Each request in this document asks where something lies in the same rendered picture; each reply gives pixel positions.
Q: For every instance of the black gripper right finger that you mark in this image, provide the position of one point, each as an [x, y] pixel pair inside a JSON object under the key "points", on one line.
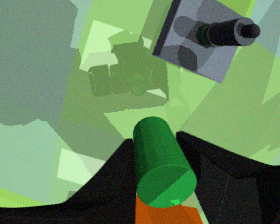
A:
{"points": [[232, 189]]}

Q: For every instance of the green cylinder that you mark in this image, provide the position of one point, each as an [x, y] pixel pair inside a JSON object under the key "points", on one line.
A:
{"points": [[164, 178]]}

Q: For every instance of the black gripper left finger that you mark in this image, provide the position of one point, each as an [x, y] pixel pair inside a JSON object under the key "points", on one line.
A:
{"points": [[109, 197]]}

